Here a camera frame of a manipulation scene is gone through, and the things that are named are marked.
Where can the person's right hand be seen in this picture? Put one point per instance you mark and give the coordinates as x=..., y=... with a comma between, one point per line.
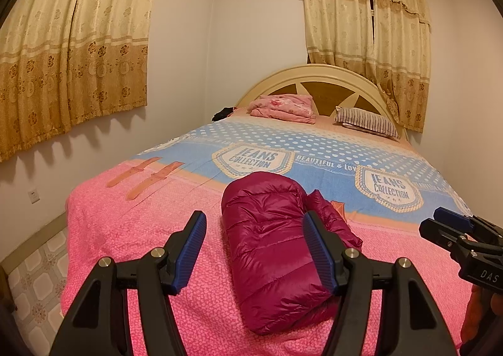
x=475, y=313

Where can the black object beside bed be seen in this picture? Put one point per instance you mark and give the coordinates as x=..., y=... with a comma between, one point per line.
x=224, y=113

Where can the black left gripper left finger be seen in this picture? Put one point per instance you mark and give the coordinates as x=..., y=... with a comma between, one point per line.
x=98, y=323

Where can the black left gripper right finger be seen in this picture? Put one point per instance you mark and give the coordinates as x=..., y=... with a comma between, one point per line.
x=410, y=320

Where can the striped pillow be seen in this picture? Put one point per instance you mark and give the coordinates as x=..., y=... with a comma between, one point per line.
x=365, y=121

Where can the white wall socket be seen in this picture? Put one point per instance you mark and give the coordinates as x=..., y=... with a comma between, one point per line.
x=33, y=195

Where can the cream wooden headboard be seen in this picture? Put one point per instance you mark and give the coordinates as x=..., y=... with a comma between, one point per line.
x=329, y=86

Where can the folded pink blanket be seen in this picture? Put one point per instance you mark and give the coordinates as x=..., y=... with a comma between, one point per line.
x=284, y=107

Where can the beige curtain behind headboard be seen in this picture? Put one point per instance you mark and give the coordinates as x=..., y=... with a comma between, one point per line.
x=386, y=41

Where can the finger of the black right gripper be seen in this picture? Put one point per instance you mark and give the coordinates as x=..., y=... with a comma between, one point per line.
x=476, y=227
x=451, y=237

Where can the pink and blue bedspread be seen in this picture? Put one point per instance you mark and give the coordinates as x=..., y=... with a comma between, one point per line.
x=386, y=187

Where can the beige curtain on side wall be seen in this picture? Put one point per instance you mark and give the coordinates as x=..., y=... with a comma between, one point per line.
x=65, y=62

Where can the magenta puffer jacket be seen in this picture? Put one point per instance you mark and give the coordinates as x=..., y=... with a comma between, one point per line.
x=276, y=285

